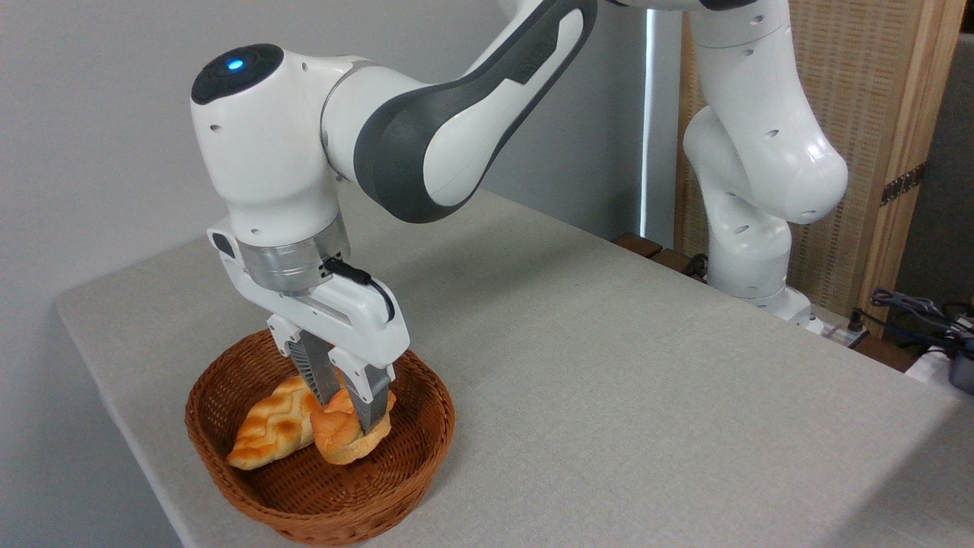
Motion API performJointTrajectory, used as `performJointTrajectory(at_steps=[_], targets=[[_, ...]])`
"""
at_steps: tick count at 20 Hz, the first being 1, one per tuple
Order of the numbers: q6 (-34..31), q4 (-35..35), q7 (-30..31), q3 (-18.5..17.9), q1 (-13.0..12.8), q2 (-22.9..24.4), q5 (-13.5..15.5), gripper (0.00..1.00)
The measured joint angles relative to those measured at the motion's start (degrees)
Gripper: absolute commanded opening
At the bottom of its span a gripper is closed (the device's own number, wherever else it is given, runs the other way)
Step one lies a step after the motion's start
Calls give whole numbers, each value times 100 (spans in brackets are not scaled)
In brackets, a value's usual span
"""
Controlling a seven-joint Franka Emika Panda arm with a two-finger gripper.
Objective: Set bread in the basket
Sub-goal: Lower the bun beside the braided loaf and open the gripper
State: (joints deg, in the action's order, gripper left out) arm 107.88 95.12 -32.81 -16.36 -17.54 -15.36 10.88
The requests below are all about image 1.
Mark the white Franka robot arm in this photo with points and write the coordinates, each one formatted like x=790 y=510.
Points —
x=259 y=152

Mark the braided golden bread loaf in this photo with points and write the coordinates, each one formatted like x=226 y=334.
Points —
x=266 y=434

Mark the beige linen tablecloth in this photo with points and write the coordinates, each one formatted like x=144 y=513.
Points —
x=647 y=457

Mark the dark metal screen hinge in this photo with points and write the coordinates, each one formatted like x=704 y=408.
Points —
x=902 y=185

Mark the round orange bread bun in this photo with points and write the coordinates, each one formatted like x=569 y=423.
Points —
x=342 y=445

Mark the brown wicker basket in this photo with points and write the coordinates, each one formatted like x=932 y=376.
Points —
x=365 y=487

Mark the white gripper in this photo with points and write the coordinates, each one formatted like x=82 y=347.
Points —
x=350 y=323

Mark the small grey box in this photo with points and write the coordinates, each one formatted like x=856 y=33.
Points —
x=963 y=374

